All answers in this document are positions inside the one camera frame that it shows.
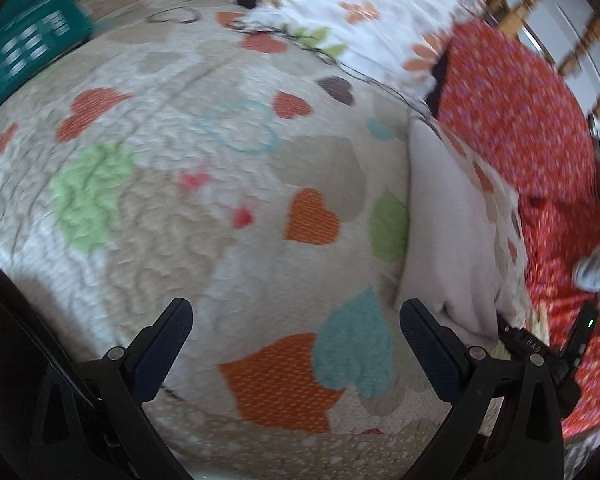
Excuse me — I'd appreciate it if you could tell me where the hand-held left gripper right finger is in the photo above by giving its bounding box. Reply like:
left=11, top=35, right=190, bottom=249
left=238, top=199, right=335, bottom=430
left=399, top=298, right=565, bottom=480

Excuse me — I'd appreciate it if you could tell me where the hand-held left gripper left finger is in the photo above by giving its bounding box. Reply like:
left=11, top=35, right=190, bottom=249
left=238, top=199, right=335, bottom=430
left=30, top=297, right=196, bottom=480

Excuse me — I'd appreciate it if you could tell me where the quilted heart-print bedspread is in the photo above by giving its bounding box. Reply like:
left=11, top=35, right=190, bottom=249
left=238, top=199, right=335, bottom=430
left=0, top=0, right=548, bottom=473

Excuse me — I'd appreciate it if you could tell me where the red floral cloth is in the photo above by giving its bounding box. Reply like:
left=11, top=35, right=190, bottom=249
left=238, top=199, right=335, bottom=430
left=429, top=19, right=600, bottom=443

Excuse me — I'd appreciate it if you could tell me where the teal cardboard box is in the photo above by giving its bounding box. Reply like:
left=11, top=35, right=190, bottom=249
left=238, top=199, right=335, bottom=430
left=0, top=0, right=94, bottom=127

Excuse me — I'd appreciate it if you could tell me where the wooden chair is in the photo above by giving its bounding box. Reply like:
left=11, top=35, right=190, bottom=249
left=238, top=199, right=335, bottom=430
left=480, top=0, right=600, bottom=113

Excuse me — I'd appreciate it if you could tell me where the white floral pillow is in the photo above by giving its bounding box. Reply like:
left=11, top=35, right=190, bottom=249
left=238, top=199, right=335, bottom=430
left=239, top=0, right=487, bottom=107

